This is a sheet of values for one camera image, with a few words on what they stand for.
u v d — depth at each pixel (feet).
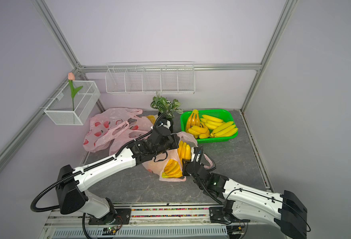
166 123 2.27
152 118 3.76
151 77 3.31
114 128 2.93
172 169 2.59
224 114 3.57
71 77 2.72
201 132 3.17
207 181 1.88
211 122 3.43
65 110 2.63
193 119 3.55
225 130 3.24
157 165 2.53
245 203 1.60
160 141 1.84
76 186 1.37
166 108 2.79
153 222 2.38
